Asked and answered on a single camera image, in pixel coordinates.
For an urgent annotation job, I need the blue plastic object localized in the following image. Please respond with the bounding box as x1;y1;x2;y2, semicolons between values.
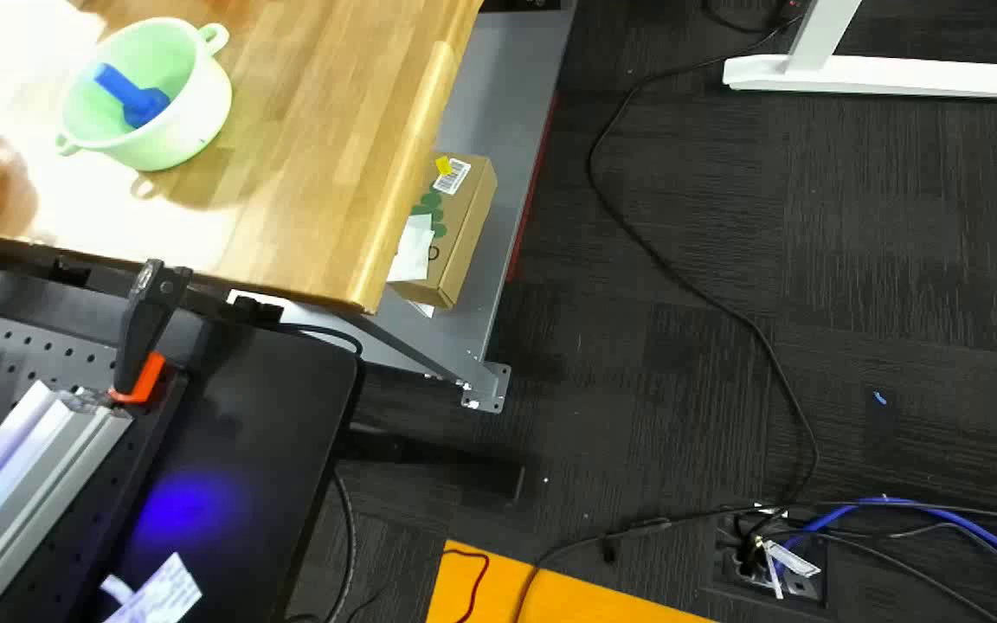
94;66;169;127

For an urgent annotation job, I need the green plastic pot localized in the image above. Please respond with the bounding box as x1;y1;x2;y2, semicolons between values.
55;17;230;174

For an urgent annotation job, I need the small cardboard box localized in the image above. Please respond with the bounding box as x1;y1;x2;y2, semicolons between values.
387;152;497;307

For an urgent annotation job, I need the orange floor mat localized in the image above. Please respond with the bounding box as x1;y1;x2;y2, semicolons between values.
423;541;711;623

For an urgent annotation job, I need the white desk foot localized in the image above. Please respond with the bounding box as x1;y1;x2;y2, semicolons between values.
721;0;997;100

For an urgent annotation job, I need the white paper label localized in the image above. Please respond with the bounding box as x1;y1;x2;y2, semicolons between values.
101;555;203;623

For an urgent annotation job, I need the black perforated breadboard plate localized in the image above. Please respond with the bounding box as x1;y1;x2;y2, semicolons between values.
0;315;175;623

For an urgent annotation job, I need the black floor cable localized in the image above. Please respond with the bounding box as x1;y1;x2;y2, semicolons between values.
505;62;819;623

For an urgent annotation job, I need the grey metal table frame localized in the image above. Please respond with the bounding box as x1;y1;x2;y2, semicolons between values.
226;2;581;414

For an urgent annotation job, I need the aluminium extrusion rail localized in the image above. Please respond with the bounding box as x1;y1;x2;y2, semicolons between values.
0;381;130;595

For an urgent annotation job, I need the blue network cable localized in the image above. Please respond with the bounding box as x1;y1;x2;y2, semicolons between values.
799;495;997;587

